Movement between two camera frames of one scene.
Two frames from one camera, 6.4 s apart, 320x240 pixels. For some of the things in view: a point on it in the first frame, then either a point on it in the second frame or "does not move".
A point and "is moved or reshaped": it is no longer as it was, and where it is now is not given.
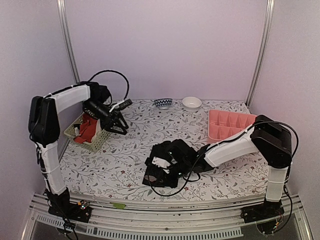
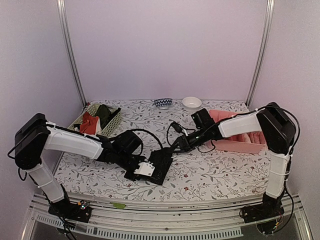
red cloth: (87, 129) does not move
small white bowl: (191, 104) does not move
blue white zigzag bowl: (163, 103) does not move
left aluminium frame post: (61, 4) does not move
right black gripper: (171, 183) → (182, 144)
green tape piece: (118, 205) does not move
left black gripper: (110, 125) → (130, 177)
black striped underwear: (155, 176) is moved or reshaped
